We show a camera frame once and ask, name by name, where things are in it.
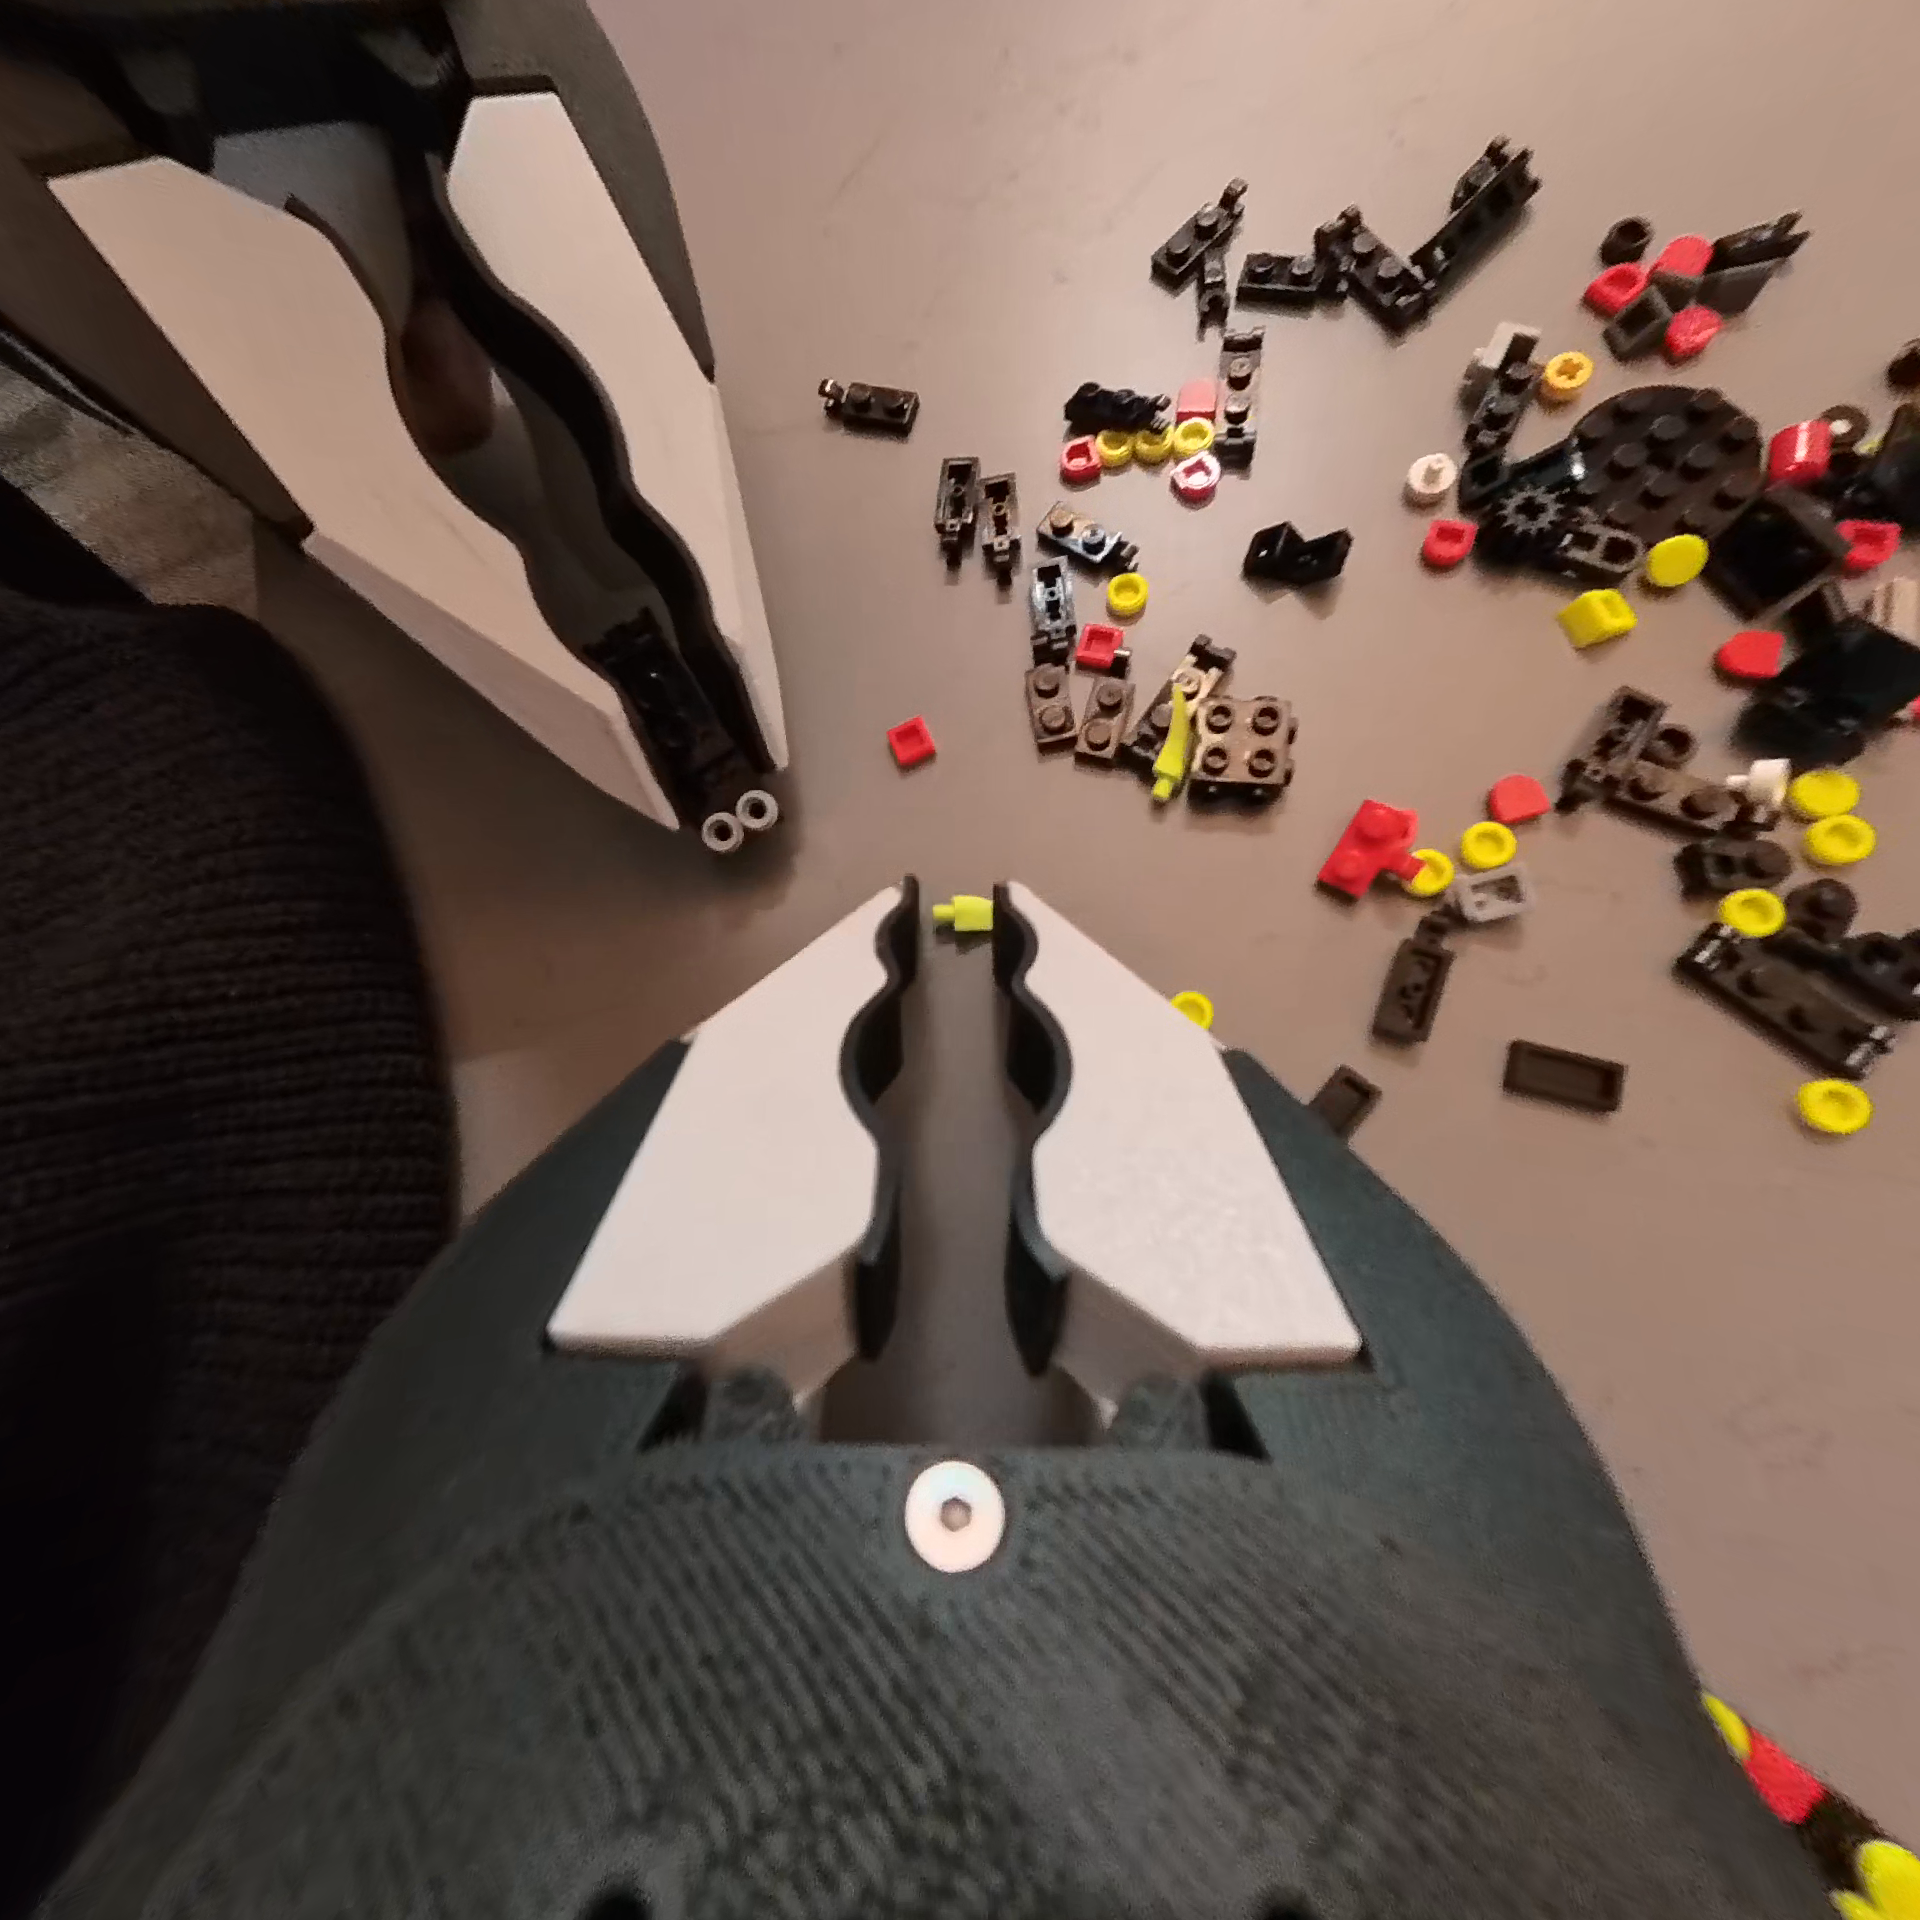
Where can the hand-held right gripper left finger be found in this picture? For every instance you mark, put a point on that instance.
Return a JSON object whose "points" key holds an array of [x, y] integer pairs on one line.
{"points": [[721, 1172]]}

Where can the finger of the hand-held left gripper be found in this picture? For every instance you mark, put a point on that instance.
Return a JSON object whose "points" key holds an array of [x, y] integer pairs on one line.
{"points": [[299, 390], [630, 361]]}

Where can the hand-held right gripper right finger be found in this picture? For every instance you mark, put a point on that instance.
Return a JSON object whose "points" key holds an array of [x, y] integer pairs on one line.
{"points": [[1185, 1201]]}

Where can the lime lego horn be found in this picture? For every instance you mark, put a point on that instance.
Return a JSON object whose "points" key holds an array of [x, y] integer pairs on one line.
{"points": [[1177, 745], [963, 914]]}

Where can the black lego assembly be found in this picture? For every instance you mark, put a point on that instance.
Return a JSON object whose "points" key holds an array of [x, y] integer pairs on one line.
{"points": [[675, 721]]}

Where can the yellow round lego tile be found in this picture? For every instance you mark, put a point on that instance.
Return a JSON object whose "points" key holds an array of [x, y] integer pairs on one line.
{"points": [[1193, 1010]]}

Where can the black lego plate with clip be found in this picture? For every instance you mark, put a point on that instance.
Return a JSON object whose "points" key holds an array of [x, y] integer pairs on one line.
{"points": [[873, 406]]}

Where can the black flat lego tile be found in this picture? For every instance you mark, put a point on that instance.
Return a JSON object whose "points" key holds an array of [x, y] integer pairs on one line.
{"points": [[1563, 1076]]}

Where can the grey lego clip plate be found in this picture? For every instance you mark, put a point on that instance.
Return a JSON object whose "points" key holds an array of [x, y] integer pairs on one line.
{"points": [[1493, 893]]}

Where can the black square studded lego plate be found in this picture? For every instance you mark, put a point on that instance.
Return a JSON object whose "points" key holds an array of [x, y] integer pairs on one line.
{"points": [[1248, 753]]}

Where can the red square lego tile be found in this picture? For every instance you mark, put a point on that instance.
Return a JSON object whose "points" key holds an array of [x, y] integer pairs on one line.
{"points": [[909, 742], [1101, 645]]}

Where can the scattered small lego pieces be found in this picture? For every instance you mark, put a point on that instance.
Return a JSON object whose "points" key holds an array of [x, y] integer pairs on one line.
{"points": [[1779, 997]]}

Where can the printed lego packaging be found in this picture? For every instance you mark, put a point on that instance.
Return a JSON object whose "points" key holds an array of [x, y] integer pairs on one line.
{"points": [[1785, 1786]]}

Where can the large black round lego plate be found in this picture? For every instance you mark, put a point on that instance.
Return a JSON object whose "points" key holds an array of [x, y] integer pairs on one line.
{"points": [[1664, 458]]}

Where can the person's black knit sweater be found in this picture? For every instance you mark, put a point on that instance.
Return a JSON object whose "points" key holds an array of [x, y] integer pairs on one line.
{"points": [[182, 975]]}

